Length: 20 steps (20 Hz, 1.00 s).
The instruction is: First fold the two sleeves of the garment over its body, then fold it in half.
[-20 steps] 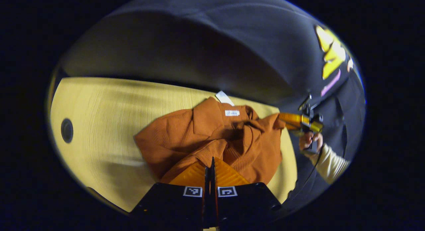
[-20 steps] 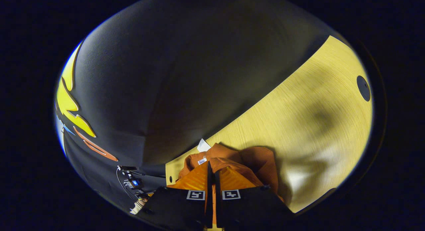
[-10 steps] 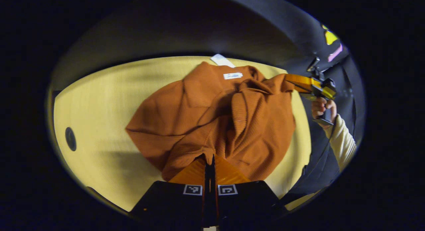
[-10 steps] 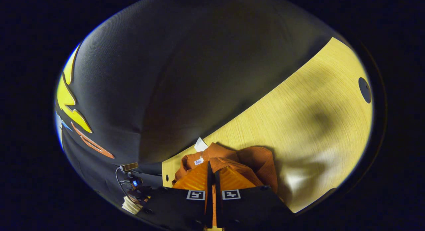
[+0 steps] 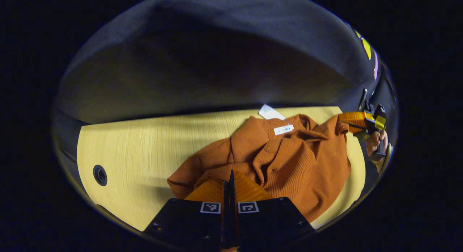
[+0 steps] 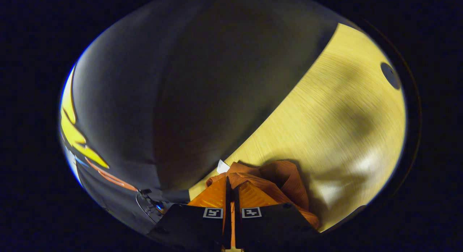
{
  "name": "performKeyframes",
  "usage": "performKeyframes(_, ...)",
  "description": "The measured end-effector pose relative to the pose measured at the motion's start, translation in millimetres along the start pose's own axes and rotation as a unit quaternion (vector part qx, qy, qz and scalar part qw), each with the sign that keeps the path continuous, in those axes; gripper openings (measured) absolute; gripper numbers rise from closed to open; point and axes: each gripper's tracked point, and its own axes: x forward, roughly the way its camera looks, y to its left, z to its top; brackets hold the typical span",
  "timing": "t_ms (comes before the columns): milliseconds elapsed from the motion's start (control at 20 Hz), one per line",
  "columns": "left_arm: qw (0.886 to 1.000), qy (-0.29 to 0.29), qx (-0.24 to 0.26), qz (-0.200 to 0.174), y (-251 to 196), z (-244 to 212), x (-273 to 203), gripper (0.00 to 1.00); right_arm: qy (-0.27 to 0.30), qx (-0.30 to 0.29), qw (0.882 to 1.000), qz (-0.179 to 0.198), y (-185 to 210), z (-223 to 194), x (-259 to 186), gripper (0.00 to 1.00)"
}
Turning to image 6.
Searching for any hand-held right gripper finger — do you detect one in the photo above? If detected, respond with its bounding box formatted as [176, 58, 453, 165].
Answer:
[233, 181, 320, 249]
[146, 175, 232, 251]

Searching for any orange ribbed button shirt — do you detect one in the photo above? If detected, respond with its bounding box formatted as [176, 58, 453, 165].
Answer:
[206, 159, 320, 231]

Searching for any black backdrop cloth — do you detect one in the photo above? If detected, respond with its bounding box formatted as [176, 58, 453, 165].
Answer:
[60, 0, 340, 238]

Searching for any black table cable grommet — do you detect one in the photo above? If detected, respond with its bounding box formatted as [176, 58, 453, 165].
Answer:
[381, 62, 401, 90]

